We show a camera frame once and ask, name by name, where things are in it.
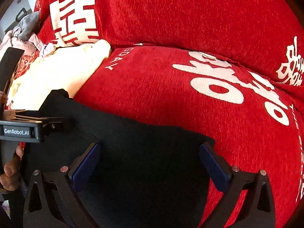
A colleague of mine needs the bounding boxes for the black pants with grey lining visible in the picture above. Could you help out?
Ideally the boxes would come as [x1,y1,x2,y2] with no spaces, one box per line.
[20,89,238,228]

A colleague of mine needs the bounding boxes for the person's left hand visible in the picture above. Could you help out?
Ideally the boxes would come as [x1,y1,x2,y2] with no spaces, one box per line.
[0,145,25,192]

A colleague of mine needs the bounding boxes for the black handle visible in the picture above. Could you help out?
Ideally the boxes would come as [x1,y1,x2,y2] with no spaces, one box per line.
[15,8,27,21]

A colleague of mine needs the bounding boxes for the cream cloth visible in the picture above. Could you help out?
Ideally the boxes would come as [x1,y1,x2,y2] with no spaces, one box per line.
[9,39,112,112]

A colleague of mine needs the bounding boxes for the grey cloth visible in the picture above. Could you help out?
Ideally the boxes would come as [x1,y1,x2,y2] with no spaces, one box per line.
[17,11,41,41]

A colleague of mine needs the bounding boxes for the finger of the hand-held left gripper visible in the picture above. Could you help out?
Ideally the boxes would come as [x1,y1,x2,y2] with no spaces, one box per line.
[2,109,64,131]

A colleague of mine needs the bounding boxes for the lavender cloth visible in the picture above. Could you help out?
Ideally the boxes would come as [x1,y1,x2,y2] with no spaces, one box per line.
[39,43,57,58]

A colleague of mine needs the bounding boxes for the red floral cloth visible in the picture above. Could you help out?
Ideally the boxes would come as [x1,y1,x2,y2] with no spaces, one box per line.
[11,53,38,82]

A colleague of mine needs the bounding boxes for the red printed sofa backrest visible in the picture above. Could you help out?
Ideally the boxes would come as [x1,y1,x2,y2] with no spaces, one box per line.
[34,0,304,93]

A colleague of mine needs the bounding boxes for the pink clothes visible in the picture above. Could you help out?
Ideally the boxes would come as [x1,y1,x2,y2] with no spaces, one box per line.
[0,28,44,59]

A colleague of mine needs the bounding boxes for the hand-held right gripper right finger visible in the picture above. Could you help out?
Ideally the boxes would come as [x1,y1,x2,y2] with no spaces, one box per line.
[199,142,276,228]

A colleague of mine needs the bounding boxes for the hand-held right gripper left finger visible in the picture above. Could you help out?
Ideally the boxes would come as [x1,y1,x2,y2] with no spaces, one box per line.
[23,142,101,228]

